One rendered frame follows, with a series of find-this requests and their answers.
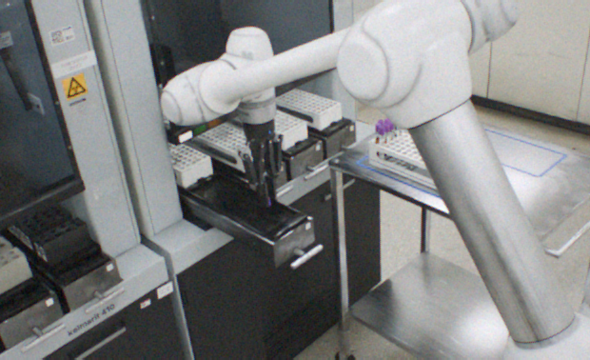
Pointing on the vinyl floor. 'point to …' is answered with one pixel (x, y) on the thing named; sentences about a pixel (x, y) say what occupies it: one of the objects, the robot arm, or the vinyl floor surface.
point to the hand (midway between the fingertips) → (266, 190)
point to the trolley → (431, 312)
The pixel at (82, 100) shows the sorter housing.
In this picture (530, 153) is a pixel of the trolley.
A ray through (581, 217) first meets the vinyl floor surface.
